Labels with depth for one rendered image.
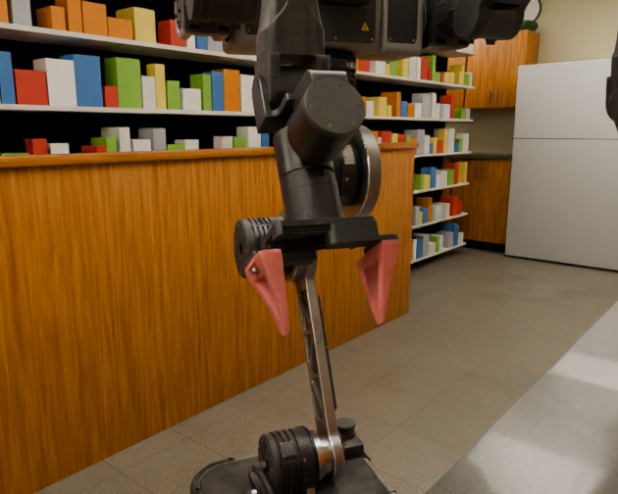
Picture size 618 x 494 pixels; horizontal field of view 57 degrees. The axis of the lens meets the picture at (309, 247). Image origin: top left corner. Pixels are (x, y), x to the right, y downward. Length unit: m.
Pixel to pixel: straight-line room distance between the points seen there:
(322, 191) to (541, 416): 0.32
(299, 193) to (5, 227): 1.54
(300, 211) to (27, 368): 1.68
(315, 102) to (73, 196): 1.64
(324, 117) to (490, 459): 0.33
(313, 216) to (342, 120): 0.09
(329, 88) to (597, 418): 0.42
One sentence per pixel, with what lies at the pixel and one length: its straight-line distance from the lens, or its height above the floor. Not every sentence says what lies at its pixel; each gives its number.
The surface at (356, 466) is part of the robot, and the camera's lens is 1.82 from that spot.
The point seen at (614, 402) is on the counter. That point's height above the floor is 0.94.
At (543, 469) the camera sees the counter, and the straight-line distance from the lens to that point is 0.56.
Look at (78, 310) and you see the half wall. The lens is 2.16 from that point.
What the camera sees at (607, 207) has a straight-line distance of 5.57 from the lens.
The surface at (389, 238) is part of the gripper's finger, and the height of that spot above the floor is 1.12.
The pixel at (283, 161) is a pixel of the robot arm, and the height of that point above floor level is 1.19.
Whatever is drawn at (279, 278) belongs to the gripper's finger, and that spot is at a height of 1.09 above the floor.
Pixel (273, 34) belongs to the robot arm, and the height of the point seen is 1.32.
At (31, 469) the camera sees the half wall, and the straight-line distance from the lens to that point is 2.28.
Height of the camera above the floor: 1.22
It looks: 12 degrees down
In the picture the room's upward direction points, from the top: straight up
